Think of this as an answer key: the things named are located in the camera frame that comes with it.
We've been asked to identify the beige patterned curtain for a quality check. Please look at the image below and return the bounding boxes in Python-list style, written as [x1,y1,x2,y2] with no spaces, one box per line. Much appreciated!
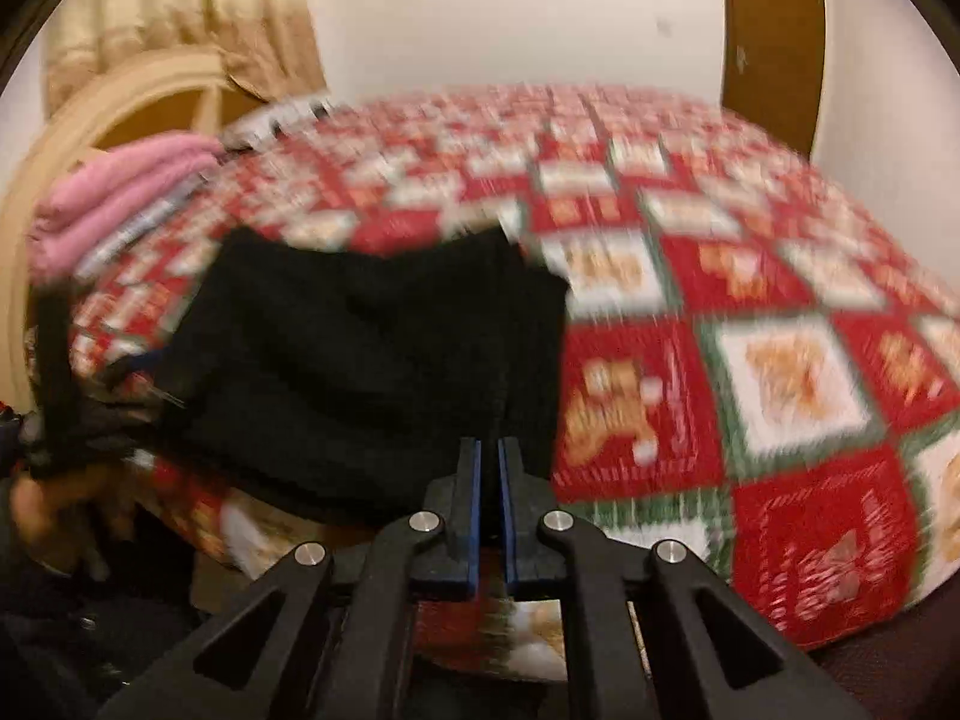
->
[45,0,325,115]

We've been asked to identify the brown wooden door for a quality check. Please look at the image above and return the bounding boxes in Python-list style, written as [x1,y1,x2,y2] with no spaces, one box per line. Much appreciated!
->
[720,0,827,158]

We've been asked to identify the person's dark clothing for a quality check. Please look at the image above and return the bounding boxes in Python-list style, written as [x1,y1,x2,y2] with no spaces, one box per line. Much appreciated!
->
[0,562,197,720]

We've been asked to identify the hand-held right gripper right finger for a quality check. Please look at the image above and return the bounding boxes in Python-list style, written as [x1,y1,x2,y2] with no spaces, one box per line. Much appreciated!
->
[496,437,871,720]

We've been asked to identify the black pants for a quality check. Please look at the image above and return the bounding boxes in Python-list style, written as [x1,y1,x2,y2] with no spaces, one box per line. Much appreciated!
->
[146,225,571,530]

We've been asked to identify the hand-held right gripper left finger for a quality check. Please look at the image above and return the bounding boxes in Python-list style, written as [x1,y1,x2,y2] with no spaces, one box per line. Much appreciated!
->
[97,437,482,720]

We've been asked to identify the pink quilt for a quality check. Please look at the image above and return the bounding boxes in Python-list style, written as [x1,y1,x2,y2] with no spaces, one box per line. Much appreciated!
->
[34,131,220,278]

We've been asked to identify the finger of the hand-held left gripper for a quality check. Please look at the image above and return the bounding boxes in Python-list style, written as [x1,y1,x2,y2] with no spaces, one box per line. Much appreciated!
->
[105,351,190,412]

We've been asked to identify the person's left hand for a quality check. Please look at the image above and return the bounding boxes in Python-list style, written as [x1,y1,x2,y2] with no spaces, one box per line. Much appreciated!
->
[9,465,140,578]

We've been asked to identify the red checked printed blanket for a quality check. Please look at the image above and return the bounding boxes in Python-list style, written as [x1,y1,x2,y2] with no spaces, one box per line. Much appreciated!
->
[30,86,960,683]

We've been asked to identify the white dotted pillow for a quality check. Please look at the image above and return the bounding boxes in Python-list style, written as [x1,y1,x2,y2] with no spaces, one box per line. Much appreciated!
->
[221,94,332,152]

